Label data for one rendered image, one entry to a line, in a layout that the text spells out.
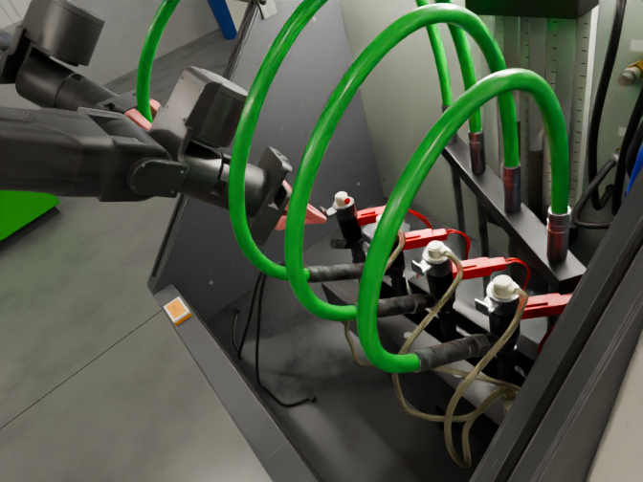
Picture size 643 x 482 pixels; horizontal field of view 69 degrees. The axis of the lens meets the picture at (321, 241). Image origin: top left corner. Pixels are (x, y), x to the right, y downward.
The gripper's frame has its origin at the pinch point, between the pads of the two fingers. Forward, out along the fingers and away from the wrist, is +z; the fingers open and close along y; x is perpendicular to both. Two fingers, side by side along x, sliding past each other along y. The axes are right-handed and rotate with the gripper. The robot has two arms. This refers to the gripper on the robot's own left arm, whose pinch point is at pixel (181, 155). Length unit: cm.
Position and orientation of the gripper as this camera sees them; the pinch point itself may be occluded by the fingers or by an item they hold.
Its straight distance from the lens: 61.0
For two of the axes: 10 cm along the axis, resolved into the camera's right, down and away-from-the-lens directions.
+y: 1.5, -4.7, 8.7
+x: -4.5, 7.5, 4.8
